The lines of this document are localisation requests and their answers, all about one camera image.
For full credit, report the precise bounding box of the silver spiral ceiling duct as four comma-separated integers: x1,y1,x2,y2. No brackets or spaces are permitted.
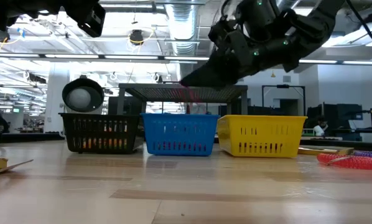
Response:
165,0,202,82

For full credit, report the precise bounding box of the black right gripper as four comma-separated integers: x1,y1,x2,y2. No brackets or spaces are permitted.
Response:
179,0,302,90

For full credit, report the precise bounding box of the black rectangular stand frame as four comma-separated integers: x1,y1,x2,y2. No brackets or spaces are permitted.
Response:
261,84,307,125

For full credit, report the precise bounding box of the yellow plastic basket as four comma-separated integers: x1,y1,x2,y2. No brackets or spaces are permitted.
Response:
217,114,308,158

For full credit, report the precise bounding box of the black robot station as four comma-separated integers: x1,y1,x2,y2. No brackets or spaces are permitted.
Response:
305,104,372,142

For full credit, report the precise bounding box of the black plastic basket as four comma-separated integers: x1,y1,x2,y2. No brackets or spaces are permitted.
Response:
58,113,145,155

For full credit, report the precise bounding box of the orange spiral coil ring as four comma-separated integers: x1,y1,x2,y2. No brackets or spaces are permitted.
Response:
316,152,372,171

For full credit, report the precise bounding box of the black hanging spotlight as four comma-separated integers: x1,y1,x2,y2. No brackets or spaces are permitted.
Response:
0,28,11,44
129,29,145,47

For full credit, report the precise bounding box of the black monitor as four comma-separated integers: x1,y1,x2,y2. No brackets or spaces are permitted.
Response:
108,96,143,114

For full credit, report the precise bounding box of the blue plastic basket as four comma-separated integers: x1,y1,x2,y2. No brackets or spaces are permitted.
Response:
141,113,220,157

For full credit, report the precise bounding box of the white pillar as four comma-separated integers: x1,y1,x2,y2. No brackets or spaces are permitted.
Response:
44,70,70,134

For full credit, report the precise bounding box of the yellow pack with green window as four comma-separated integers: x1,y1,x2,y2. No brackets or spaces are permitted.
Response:
297,145,355,156

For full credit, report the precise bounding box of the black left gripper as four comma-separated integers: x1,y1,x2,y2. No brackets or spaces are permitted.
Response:
39,0,106,38

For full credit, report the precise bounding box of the long ceiling light strip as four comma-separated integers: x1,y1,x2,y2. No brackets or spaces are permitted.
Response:
0,52,372,66

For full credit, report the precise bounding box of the grey perforated metal shelf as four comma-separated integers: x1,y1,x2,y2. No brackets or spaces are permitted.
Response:
116,82,249,115

